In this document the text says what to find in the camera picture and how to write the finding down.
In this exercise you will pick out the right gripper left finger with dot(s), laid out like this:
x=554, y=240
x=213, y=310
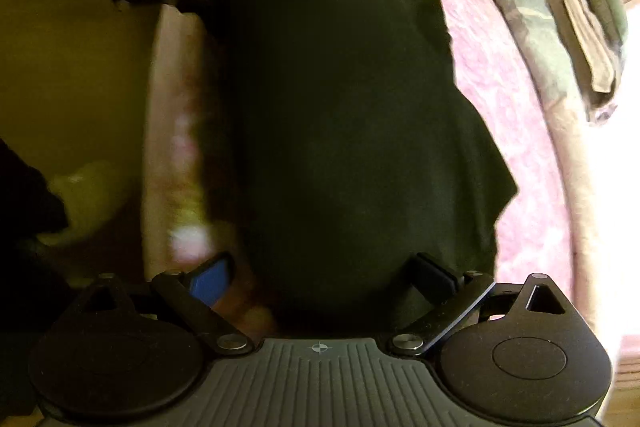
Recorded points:
x=186, y=298

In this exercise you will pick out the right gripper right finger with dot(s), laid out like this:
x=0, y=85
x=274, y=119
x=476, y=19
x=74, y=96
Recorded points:
x=451, y=300

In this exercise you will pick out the black zip jacket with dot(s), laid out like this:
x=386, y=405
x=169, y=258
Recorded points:
x=340, y=146

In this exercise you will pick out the pink floral blanket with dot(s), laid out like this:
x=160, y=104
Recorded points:
x=533, y=232

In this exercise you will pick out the cream quilt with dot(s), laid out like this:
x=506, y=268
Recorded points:
x=545, y=37

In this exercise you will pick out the hanging folded towels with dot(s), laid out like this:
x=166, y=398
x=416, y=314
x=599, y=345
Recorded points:
x=594, y=33

